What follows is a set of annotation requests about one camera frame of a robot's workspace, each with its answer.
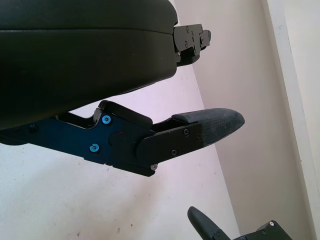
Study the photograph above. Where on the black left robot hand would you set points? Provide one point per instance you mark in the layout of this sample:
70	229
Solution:
75	62

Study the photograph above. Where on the white door frame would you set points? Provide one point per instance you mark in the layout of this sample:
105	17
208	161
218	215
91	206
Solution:
287	75

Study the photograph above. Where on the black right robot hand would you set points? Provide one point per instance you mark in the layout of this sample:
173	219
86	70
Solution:
205	225

